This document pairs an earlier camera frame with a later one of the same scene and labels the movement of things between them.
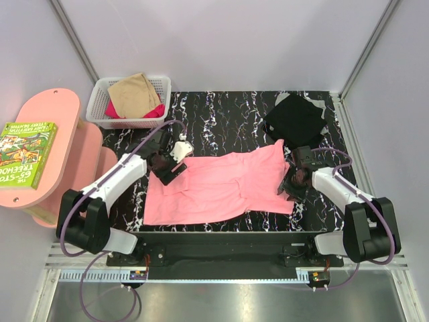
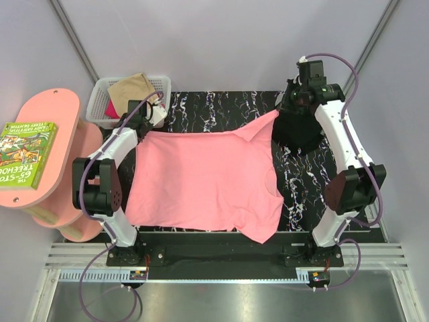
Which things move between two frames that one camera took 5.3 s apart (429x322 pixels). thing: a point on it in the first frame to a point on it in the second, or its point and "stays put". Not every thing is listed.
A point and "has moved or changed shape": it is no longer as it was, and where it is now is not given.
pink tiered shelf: (77, 157) stays put
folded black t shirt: (296, 121) stays put
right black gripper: (295, 195) to (285, 105)
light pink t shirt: (220, 186) has moved or changed shape
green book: (24, 147) stays put
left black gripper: (167, 176) to (149, 125)
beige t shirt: (133, 97) stays put
